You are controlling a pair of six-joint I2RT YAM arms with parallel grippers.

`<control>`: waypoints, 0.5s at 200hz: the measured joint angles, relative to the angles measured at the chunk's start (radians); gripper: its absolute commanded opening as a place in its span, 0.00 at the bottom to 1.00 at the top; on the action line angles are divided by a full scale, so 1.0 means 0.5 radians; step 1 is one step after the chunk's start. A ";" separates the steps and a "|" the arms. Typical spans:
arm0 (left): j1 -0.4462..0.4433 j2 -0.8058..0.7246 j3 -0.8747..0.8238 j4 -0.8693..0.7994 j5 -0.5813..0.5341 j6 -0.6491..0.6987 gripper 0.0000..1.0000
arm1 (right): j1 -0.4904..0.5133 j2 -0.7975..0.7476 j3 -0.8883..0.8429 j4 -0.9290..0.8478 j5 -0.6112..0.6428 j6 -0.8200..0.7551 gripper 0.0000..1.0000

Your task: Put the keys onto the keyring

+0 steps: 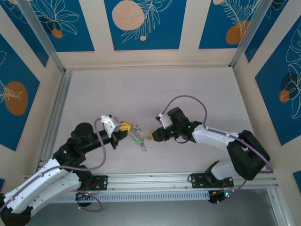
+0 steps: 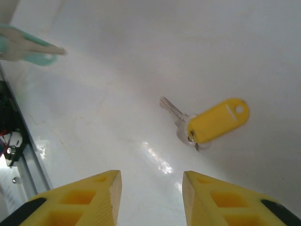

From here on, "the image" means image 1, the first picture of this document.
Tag aluminium side rail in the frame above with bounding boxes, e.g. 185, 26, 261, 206
39, 70, 72, 166

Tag black controller board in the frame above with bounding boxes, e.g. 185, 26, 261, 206
208, 190, 233, 206
74, 191, 94, 208

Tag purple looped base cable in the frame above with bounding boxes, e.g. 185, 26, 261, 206
76, 188, 104, 212

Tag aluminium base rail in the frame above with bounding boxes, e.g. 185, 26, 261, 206
93, 173, 279, 190

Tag aluminium frame post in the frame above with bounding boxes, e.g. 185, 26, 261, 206
230, 0, 271, 68
17, 0, 65, 74

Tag aluminium corner post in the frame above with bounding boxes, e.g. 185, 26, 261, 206
267, 186, 290, 226

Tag slotted grey cable duct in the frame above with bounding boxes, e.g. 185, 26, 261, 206
55, 191, 210, 203

